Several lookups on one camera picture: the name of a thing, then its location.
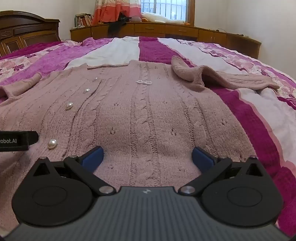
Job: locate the pink plush toy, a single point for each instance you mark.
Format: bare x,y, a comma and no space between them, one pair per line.
135,19

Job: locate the pink floral striped blanket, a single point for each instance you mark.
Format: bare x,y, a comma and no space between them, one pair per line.
152,48

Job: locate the black cloth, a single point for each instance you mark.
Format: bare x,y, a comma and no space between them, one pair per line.
114,26

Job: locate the long wooden cabinet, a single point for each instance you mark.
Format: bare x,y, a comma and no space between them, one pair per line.
180,31

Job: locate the dark wooden headboard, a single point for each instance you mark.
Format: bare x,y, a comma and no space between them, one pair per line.
27,30

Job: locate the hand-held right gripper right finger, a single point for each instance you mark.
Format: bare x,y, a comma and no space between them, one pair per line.
202,158

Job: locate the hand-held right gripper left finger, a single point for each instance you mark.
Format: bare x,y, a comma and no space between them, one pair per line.
93,158

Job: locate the white plush toy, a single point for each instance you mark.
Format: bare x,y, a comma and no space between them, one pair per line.
157,18

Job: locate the pink knitted sweater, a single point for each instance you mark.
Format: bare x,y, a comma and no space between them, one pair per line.
143,111

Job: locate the barred window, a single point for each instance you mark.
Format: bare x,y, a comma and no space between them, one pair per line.
166,9

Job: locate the orange and white curtain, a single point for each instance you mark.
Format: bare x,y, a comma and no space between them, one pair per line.
108,11

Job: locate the row of books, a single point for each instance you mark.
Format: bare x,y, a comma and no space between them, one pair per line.
84,20

